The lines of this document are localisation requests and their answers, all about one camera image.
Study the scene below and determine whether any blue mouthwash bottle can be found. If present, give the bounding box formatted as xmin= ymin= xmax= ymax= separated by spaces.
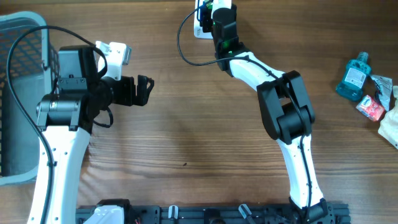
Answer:
xmin=336 ymin=52 xmax=371 ymax=101

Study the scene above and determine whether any red tissue packet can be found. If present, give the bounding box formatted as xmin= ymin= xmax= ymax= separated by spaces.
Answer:
xmin=356 ymin=95 xmax=385 ymax=121

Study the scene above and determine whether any black red snack packet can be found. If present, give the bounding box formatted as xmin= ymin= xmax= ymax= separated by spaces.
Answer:
xmin=371 ymin=75 xmax=393 ymax=111

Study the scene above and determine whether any beige bread bag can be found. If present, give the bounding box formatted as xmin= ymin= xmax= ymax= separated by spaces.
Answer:
xmin=378 ymin=86 xmax=398 ymax=149

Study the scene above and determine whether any green lid jar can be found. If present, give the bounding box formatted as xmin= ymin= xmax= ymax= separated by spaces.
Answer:
xmin=205 ymin=2 xmax=213 ymax=9

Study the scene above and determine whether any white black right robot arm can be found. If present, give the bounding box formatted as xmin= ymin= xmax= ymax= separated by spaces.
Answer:
xmin=195 ymin=1 xmax=327 ymax=223

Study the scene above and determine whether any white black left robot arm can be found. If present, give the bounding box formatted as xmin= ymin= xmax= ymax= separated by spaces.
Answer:
xmin=28 ymin=41 xmax=154 ymax=223

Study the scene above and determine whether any white barcode scanner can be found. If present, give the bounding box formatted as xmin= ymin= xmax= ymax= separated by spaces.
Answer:
xmin=193 ymin=0 xmax=212 ymax=39

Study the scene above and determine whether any grey plastic basket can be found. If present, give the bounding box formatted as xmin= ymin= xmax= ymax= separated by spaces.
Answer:
xmin=1 ymin=11 xmax=59 ymax=186

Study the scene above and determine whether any black right camera cable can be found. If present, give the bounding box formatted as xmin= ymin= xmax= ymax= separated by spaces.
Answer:
xmin=177 ymin=2 xmax=313 ymax=218

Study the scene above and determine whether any black camera cable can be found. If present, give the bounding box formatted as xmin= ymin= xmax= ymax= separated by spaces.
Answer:
xmin=6 ymin=25 xmax=114 ymax=224
xmin=177 ymin=2 xmax=313 ymax=218

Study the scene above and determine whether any black left camera cable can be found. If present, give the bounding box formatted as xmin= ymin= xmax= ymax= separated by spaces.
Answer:
xmin=6 ymin=25 xmax=114 ymax=224

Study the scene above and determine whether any black mounting rail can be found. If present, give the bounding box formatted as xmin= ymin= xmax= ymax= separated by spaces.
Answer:
xmin=76 ymin=198 xmax=352 ymax=224

